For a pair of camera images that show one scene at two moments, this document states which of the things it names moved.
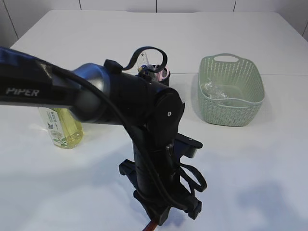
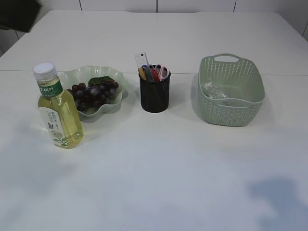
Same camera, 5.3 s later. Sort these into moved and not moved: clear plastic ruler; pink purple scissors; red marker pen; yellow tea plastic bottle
Moved: red marker pen
Not moved: yellow tea plastic bottle; pink purple scissors; clear plastic ruler
